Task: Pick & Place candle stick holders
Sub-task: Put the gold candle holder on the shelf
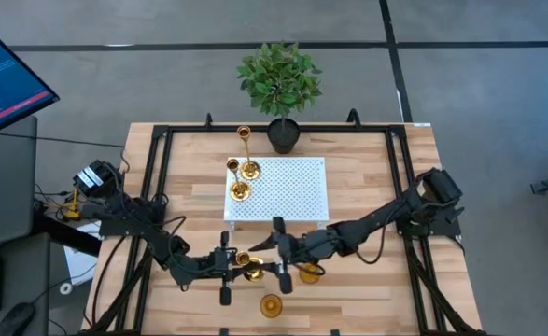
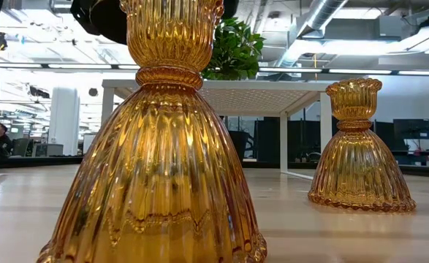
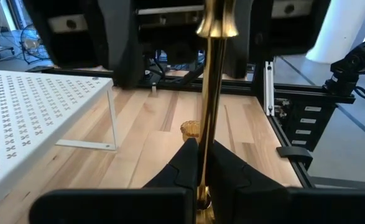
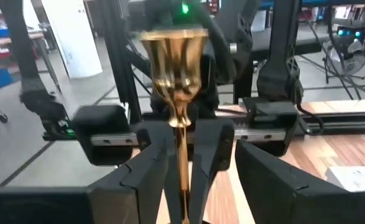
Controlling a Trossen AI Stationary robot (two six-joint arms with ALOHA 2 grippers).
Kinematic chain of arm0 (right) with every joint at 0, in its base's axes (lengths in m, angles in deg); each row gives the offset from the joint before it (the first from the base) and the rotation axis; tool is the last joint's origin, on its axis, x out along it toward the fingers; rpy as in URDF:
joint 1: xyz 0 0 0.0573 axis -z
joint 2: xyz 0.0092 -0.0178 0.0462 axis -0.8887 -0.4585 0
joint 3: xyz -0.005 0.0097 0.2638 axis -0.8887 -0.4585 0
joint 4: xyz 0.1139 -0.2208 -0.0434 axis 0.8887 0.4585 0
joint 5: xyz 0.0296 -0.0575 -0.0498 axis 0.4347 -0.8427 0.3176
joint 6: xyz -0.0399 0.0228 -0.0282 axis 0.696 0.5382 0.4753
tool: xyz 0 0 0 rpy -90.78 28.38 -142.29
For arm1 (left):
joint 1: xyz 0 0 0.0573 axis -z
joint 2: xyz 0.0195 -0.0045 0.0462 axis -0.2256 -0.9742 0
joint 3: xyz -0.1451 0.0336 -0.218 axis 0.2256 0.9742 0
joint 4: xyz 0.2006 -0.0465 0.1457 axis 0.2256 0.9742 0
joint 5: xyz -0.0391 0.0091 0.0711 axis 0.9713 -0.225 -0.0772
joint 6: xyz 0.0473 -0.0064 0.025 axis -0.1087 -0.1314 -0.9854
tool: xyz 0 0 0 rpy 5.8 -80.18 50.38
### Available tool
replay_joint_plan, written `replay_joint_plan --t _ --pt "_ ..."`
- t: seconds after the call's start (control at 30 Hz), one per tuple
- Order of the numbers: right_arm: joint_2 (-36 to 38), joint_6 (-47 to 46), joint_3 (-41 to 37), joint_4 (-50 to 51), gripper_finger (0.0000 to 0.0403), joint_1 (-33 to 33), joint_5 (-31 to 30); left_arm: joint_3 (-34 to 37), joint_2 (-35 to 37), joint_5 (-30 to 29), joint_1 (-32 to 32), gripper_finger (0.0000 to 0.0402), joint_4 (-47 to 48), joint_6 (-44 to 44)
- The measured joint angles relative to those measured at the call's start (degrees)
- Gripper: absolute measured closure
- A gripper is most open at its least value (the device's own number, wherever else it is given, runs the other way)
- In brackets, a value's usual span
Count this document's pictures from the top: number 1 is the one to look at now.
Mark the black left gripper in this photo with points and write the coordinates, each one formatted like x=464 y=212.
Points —
x=224 y=266

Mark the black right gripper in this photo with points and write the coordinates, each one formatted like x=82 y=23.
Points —
x=285 y=254

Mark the short brass candlestick holder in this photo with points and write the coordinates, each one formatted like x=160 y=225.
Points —
x=255 y=276

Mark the medium brass candlestick holder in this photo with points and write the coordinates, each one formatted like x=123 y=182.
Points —
x=240 y=191

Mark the tall brass candlestick holder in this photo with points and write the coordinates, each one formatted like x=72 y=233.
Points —
x=250 y=170

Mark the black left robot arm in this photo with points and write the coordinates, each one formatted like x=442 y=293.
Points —
x=161 y=238

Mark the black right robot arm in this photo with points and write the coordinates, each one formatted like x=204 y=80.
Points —
x=371 y=224

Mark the white perforated metal shelf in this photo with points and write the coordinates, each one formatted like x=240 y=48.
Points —
x=287 y=191

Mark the white paper sheet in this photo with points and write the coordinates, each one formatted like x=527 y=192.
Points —
x=82 y=261

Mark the white tape roll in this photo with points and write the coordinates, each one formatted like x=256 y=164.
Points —
x=66 y=288

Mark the yellow clamp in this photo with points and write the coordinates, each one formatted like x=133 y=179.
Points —
x=74 y=210

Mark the green plant in black pot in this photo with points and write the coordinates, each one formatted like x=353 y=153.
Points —
x=280 y=79

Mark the black computer mouse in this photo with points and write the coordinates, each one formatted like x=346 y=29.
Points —
x=14 y=319

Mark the grey desk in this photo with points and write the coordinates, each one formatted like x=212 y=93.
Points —
x=3 y=186

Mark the blue-screen monitor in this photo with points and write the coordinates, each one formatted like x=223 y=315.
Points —
x=3 y=79

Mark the black aluminium table frame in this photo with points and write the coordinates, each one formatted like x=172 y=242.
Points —
x=339 y=128

